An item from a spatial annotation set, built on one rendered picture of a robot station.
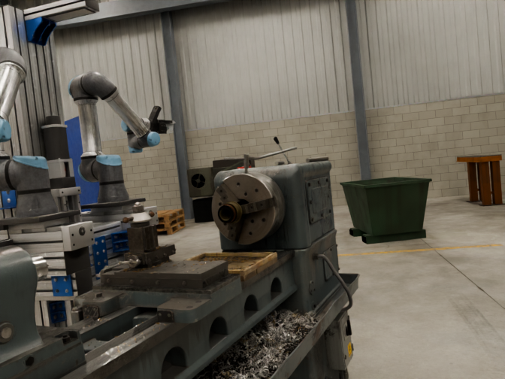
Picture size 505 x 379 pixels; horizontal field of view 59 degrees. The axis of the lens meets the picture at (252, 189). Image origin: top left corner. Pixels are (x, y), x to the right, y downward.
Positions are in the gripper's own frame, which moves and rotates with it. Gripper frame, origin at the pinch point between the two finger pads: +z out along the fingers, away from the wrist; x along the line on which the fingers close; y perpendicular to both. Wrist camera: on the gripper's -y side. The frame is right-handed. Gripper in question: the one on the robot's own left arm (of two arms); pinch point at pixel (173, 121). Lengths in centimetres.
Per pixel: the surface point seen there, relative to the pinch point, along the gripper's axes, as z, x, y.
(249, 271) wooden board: -63, 110, 55
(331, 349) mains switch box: 11, 105, 116
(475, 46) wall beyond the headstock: 1042, -68, -200
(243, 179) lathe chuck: -34, 83, 26
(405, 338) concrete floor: 104, 111, 144
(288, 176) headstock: -16, 95, 25
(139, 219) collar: -95, 90, 33
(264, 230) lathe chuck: -32, 94, 47
